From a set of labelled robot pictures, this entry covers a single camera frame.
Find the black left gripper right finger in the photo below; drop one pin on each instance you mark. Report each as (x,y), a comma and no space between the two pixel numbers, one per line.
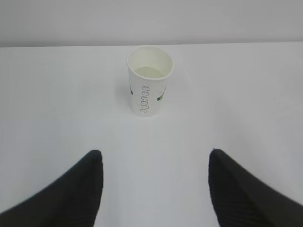
(240,199)

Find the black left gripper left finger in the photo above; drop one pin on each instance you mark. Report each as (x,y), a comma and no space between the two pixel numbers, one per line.
(73,200)

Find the white paper cup green logo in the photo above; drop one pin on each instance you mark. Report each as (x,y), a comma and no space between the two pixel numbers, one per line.
(149,68)

